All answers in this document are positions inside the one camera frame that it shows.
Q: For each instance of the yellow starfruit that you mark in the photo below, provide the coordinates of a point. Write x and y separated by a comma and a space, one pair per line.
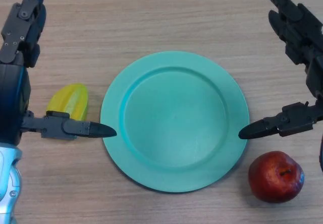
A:
73, 99

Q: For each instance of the red apple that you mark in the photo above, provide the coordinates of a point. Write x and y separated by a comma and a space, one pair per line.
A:
275, 177

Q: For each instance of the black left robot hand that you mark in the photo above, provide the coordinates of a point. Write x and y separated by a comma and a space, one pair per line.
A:
12, 95

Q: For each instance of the green round plate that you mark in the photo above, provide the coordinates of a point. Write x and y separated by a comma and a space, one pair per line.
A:
174, 123

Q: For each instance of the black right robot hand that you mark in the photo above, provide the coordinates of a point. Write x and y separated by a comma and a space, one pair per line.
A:
300, 27

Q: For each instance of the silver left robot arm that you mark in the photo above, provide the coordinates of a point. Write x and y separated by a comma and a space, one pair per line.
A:
7, 178

